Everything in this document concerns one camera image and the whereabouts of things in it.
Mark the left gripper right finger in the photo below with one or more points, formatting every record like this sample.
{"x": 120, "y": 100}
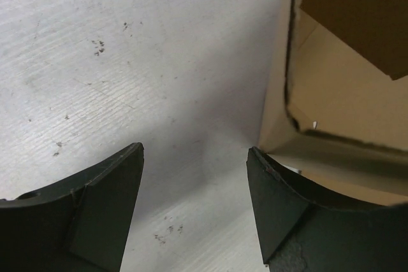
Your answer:
{"x": 303, "y": 226}

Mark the cardboard box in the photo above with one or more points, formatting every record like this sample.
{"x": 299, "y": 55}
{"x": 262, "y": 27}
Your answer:
{"x": 336, "y": 103}

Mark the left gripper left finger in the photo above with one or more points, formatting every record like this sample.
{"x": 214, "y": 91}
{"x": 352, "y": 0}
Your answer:
{"x": 80, "y": 223}

